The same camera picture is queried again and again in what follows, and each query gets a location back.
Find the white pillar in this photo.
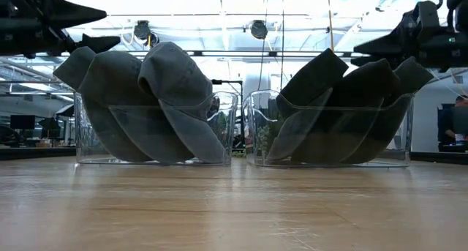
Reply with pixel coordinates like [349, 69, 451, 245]
[243, 62, 271, 94]

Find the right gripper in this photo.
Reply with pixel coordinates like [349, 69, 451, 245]
[350, 1, 468, 71]

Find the black stand frame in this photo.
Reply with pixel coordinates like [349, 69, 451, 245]
[211, 78, 245, 149]

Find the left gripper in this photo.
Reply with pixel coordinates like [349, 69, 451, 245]
[0, 0, 121, 59]

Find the green potted plant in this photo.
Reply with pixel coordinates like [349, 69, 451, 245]
[255, 122, 281, 160]

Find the black ceiling cable reel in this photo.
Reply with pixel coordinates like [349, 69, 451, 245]
[132, 19, 162, 50]
[249, 19, 270, 40]

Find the person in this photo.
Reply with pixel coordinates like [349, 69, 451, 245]
[444, 95, 468, 146]

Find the clear plastic bin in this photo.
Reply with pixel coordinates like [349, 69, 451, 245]
[72, 90, 239, 167]
[243, 89, 415, 168]

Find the yellow hanging cable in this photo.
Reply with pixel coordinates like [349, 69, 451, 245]
[326, 0, 336, 53]

